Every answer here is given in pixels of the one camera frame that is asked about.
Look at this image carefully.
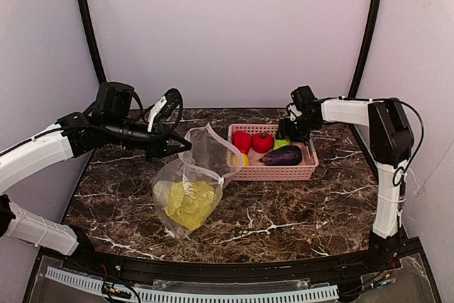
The green toy chayote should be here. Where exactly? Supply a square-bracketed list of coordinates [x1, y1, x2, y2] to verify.
[273, 138, 292, 150]

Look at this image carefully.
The clear zip top bag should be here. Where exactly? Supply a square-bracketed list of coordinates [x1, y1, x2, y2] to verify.
[153, 124, 243, 239]

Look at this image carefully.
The pink perforated plastic basket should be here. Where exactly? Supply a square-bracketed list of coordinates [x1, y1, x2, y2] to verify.
[226, 123, 320, 182]

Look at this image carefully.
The yellow toy napa cabbage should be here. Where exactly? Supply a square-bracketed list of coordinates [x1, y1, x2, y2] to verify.
[164, 181, 216, 231]

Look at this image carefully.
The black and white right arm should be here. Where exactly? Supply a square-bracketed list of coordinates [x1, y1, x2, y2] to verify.
[286, 89, 421, 270]

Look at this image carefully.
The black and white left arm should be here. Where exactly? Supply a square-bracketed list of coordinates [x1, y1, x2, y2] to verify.
[1, 82, 192, 255]

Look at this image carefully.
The red toy tomato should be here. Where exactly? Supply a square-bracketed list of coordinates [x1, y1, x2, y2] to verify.
[252, 132, 274, 154]

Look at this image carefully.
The purple toy eggplant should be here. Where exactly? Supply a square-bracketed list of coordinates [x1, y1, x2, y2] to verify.
[259, 145, 303, 166]

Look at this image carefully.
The red toy bell pepper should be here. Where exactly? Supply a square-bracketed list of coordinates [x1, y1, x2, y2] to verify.
[232, 131, 252, 155]

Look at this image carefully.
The yellow toy lemon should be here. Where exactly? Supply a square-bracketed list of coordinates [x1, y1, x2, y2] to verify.
[231, 153, 250, 167]

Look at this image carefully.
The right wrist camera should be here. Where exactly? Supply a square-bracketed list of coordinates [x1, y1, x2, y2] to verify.
[291, 85, 316, 111]

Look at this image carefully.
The black curved front rail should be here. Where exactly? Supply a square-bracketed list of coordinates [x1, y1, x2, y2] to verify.
[32, 237, 427, 286]

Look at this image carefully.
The white slotted cable duct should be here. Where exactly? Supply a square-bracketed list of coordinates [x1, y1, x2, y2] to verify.
[45, 266, 339, 302]

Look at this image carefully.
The black right frame post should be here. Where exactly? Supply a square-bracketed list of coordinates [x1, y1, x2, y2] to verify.
[348, 0, 381, 97]

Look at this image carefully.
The black frame post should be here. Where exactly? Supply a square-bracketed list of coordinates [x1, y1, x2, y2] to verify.
[77, 0, 107, 84]
[348, 0, 381, 97]

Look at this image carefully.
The black left frame post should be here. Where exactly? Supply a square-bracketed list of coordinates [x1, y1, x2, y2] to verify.
[77, 0, 107, 84]

